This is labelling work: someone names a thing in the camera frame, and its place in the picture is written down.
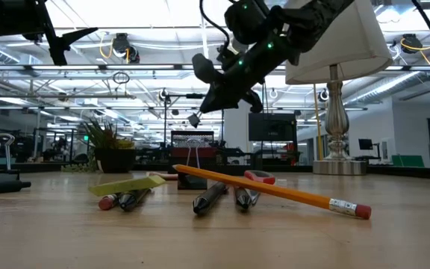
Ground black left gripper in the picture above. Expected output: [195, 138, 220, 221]
[0, 0, 99, 67]

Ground small desk monitor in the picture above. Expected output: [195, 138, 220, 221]
[358, 138, 375, 152]

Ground yellow vertical pole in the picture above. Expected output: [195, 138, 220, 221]
[313, 83, 325, 161]

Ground small black binder clip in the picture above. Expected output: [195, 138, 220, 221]
[187, 109, 205, 129]

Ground black metal stand frame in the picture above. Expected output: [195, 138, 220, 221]
[158, 87, 225, 150]

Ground green board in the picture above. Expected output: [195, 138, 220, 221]
[390, 154, 426, 168]

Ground white shade silver table lamp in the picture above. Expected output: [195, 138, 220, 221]
[284, 0, 394, 176]

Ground black ceiling cable reel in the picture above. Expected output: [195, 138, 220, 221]
[111, 32, 141, 65]
[400, 33, 424, 55]

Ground black mesh desk organizer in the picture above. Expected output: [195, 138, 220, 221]
[169, 130, 220, 176]

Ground black aluminium table frame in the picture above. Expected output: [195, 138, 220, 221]
[0, 160, 430, 182]

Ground red handled scissors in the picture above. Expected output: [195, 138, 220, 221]
[243, 170, 277, 207]

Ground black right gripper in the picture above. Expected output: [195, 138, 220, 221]
[199, 33, 299, 115]

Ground black background monitor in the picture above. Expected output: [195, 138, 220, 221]
[248, 112, 299, 143]

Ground potted plant black pot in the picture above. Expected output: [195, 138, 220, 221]
[81, 118, 138, 174]

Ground pink sticky note pad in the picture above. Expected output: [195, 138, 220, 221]
[146, 171, 179, 182]

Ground yellow sticky note pad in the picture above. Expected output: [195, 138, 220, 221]
[88, 175, 167, 197]

